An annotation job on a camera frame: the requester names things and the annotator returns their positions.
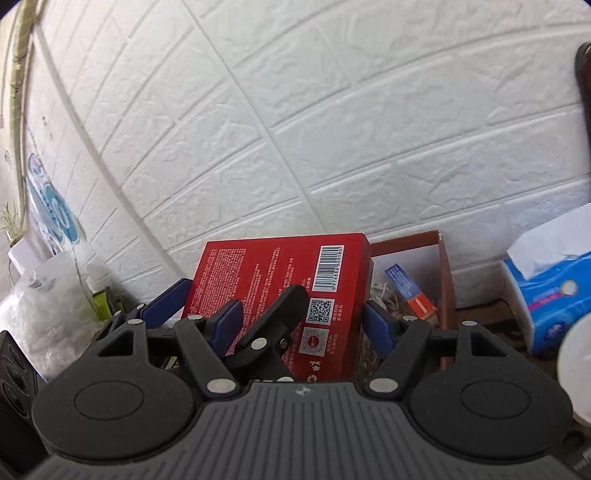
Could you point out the blue tissue pack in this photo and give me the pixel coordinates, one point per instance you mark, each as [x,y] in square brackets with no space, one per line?
[549,300]

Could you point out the red cardboard box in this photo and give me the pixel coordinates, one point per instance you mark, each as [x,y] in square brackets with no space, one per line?
[258,267]

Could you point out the white round lid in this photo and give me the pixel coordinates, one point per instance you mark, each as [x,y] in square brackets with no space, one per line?
[577,369]

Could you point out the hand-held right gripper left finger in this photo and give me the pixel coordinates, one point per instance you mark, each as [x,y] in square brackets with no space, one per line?
[226,325]

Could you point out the beige wall pipe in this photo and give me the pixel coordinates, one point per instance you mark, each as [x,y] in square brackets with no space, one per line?
[21,69]

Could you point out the blue wall sticker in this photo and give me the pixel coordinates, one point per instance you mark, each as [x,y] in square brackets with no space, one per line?
[55,212]

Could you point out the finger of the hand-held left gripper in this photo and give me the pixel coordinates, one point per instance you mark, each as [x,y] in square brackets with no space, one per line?
[161,302]
[281,314]

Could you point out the small potted plant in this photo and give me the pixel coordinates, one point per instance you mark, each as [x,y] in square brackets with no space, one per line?
[23,251]

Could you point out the black speaker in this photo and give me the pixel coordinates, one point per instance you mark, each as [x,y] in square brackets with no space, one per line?
[14,392]

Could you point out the blue and orange small box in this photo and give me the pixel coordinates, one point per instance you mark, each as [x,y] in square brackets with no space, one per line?
[406,284]

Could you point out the green packet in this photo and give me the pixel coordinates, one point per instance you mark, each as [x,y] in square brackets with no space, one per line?
[102,304]

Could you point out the brown cardboard container box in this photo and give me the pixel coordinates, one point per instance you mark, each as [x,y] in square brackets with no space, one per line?
[445,286]

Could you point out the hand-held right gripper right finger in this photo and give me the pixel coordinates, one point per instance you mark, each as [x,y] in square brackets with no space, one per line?
[378,327]

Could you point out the clear plastic bag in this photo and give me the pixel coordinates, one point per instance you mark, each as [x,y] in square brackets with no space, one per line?
[51,314]

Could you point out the dark brown wooden object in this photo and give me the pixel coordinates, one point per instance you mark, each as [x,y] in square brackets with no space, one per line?
[584,74]

